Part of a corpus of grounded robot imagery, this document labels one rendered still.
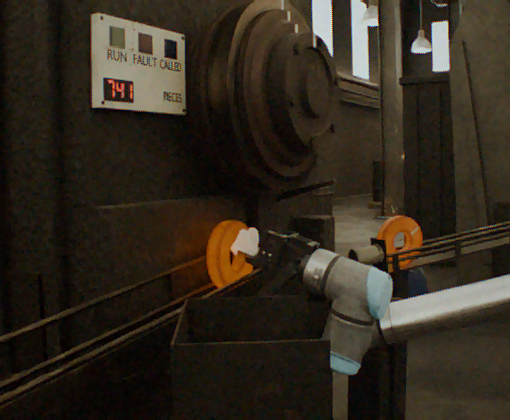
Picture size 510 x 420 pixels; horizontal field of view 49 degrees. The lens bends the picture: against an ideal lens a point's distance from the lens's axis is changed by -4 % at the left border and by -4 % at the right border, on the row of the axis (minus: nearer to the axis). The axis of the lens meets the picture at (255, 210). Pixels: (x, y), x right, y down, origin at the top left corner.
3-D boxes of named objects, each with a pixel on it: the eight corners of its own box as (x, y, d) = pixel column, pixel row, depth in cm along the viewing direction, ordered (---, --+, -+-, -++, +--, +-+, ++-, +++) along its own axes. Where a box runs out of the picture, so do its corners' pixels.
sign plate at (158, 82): (91, 108, 109) (90, 14, 108) (179, 115, 131) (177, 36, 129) (100, 107, 108) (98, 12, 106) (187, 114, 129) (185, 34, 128)
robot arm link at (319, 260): (335, 291, 122) (314, 301, 114) (315, 283, 125) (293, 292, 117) (345, 251, 120) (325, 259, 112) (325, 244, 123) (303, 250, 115)
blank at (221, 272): (201, 229, 123) (214, 229, 122) (239, 214, 137) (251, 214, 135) (210, 299, 126) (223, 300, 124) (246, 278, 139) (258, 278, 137)
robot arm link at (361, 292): (371, 326, 108) (387, 276, 107) (313, 302, 114) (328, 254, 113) (386, 320, 116) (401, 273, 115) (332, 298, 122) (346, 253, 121)
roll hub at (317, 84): (268, 150, 127) (265, 22, 125) (324, 152, 151) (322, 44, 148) (290, 150, 124) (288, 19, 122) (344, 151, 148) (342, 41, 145)
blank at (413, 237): (391, 275, 179) (397, 277, 176) (367, 236, 175) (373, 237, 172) (423, 244, 183) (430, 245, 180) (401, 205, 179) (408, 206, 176)
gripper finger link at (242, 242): (231, 222, 130) (266, 234, 125) (226, 247, 131) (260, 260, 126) (223, 223, 127) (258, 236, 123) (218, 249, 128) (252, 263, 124)
